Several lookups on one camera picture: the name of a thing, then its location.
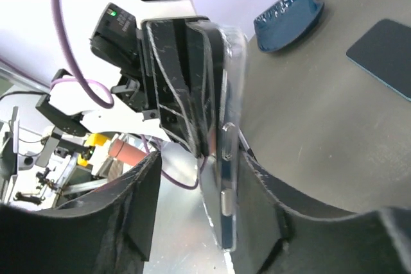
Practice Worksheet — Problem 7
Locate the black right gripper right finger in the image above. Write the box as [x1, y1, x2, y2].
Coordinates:
[231, 152, 410, 273]

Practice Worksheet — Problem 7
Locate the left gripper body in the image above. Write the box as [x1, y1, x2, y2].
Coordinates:
[90, 3, 159, 120]

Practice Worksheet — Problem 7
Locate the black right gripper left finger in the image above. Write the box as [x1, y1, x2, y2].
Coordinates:
[1, 151, 161, 273]

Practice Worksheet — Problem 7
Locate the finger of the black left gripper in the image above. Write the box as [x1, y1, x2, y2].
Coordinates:
[142, 19, 199, 155]
[186, 22, 223, 157]

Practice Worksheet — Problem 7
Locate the clear phone case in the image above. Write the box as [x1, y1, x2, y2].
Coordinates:
[198, 23, 250, 252]

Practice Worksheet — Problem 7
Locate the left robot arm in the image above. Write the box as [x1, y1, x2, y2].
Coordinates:
[37, 3, 224, 158]

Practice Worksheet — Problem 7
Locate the blue cloth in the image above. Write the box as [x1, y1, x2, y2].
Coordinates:
[254, 0, 325, 53]

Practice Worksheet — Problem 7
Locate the teal-edged black smartphone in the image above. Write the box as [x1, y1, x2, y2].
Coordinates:
[346, 19, 410, 101]

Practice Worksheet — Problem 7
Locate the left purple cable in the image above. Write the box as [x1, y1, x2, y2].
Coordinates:
[51, 0, 200, 190]

